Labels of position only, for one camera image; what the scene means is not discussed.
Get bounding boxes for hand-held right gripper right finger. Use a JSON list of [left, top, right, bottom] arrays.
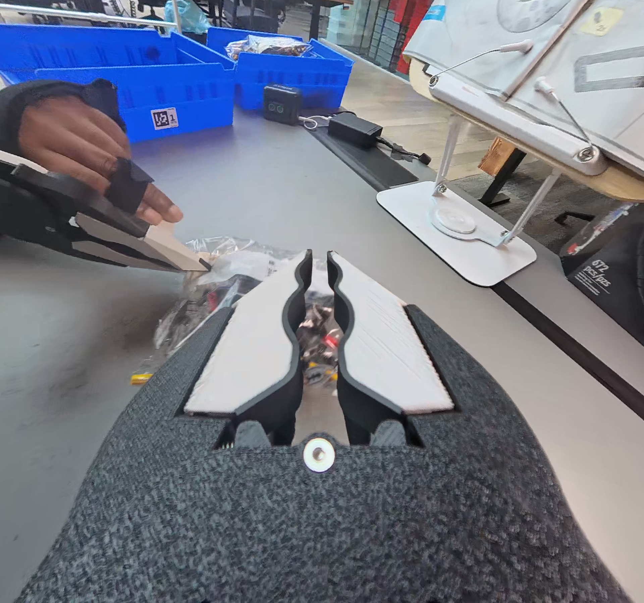
[[327, 250, 455, 447]]

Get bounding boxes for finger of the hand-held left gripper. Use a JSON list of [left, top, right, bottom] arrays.
[[72, 240, 189, 274], [74, 213, 213, 272]]

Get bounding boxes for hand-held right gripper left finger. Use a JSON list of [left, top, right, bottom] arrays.
[[182, 249, 314, 447]]

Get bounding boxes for large clear bag of parts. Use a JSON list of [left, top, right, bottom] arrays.
[[132, 235, 349, 390]]

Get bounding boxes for grey desk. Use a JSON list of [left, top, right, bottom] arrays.
[[0, 62, 644, 603]]

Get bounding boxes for person's left hand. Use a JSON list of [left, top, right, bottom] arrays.
[[19, 95, 184, 226]]

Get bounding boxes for empty blue plastic bin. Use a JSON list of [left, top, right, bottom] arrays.
[[0, 23, 236, 145]]

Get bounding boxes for small black box device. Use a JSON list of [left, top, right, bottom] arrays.
[[263, 84, 304, 123]]

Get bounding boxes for blue plastic bin holding bags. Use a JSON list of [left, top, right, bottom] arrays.
[[206, 27, 355, 111]]

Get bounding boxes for black power adapter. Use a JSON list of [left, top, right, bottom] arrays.
[[327, 112, 384, 150]]

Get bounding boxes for clear bags of dark parts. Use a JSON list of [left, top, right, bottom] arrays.
[[225, 34, 314, 57]]

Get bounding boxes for black product box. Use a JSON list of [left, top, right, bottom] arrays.
[[559, 203, 644, 347]]

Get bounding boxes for teal plastic bag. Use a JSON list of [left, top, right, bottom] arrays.
[[165, 0, 211, 35]]

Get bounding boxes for stack of red storage bins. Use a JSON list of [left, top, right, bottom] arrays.
[[390, 0, 438, 78]]

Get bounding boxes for black desk cable strip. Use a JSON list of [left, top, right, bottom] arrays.
[[304, 122, 644, 420]]

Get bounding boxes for black adapter cable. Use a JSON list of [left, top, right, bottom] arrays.
[[375, 135, 433, 166]]

